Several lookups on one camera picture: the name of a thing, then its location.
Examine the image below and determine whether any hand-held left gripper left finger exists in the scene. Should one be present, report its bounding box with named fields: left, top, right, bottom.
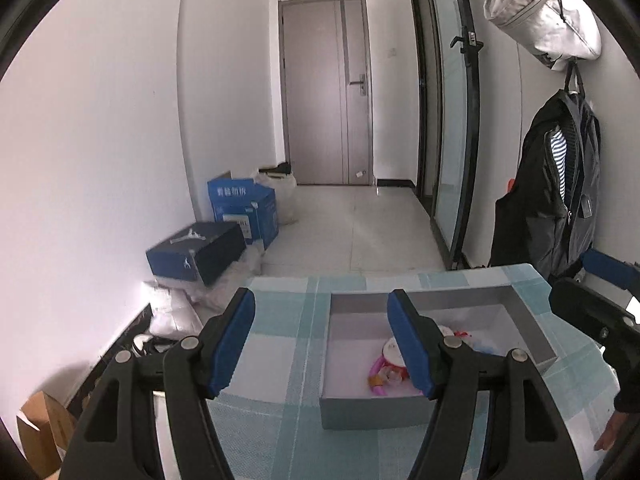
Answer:
left=60, top=287, right=257, bottom=480

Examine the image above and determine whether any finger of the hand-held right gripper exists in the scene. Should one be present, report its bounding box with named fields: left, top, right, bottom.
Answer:
left=548, top=278, right=637, bottom=357
left=581, top=249, right=640, bottom=292

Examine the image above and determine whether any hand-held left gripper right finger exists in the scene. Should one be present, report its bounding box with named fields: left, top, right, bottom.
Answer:
left=387, top=288, right=585, bottom=480

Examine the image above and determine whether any red rimmed white badge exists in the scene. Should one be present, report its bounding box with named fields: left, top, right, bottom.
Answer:
left=382, top=336, right=408, bottom=367

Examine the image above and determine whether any purple bracelet with cartoon charm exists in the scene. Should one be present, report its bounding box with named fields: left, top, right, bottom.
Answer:
left=367, top=352, right=416, bottom=397

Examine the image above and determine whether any grey cardboard box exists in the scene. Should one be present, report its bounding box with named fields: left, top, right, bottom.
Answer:
left=318, top=282, right=560, bottom=431

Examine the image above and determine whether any person's right hand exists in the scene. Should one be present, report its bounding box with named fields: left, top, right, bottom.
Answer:
left=594, top=409, right=624, bottom=453

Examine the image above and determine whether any clear plastic packaging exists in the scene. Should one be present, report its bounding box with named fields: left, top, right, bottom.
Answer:
left=142, top=247, right=266, bottom=338

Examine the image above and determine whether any dark blue shoe box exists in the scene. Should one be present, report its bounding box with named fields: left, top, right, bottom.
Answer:
left=146, top=221, right=247, bottom=287

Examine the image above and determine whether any black hanging jacket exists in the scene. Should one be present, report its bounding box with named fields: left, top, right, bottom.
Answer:
left=489, top=89, right=602, bottom=281

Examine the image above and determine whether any teal checked tablecloth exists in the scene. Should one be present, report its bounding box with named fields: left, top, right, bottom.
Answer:
left=155, top=262, right=626, bottom=480

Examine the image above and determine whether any blue white striped shirt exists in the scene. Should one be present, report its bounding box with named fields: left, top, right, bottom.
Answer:
left=549, top=130, right=569, bottom=201

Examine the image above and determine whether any blue printed carton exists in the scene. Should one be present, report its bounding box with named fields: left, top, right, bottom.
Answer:
left=207, top=170, right=279, bottom=251

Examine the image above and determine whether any white plastic bag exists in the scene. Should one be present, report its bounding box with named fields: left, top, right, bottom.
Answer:
left=256, top=162, right=298, bottom=225

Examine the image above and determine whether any black framed glass door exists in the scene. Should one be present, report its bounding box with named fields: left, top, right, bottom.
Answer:
left=409, top=0, right=482, bottom=268

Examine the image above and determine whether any brown cardboard box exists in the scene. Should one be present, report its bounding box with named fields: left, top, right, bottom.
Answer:
left=16, top=390, right=78, bottom=479

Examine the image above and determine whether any white hanging fabric bag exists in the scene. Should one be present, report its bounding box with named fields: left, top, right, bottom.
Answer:
left=482, top=0, right=602, bottom=71

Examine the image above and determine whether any grey room door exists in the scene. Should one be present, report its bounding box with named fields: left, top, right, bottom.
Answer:
left=278, top=0, right=376, bottom=187

